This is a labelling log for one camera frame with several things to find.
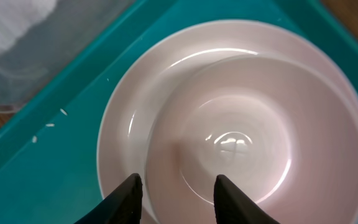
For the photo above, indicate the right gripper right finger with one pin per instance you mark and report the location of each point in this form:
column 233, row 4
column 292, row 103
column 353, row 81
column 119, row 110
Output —
column 232, row 205

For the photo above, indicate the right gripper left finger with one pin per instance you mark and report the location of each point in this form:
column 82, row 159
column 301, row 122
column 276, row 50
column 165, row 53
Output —
column 122, row 206

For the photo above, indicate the pink large plate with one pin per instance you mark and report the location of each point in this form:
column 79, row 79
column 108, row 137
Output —
column 123, row 141

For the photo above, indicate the pink small plate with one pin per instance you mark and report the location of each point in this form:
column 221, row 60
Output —
column 284, row 134

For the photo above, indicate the teal plastic tray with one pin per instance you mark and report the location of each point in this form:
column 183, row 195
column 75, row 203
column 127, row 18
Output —
column 48, row 149

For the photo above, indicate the clear plastic bin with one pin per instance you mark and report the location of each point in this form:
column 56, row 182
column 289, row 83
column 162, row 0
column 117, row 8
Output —
column 46, row 48

